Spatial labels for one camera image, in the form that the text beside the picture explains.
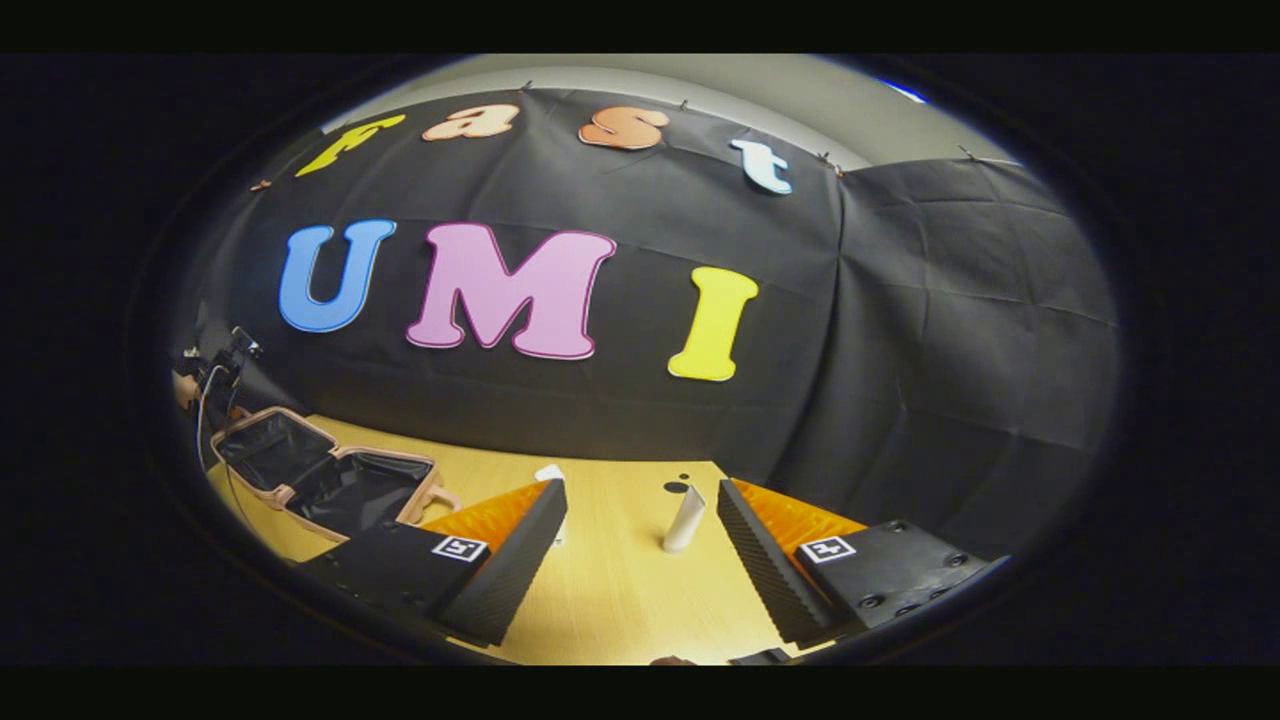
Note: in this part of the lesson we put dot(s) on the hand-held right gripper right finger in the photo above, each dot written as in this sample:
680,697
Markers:
765,565

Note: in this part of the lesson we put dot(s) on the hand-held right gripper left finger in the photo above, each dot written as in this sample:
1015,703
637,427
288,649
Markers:
510,560

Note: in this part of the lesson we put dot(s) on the white squeeze tube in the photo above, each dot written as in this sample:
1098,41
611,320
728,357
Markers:
685,520

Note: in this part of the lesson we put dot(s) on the small white pump bottle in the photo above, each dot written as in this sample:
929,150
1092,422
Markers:
550,472

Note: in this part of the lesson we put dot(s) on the pink suitcase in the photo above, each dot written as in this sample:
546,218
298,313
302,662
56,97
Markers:
340,490

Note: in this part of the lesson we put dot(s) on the black backdrop cloth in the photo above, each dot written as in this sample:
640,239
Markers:
850,300

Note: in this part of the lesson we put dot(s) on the ceiling light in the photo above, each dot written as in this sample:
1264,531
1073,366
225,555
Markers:
905,92

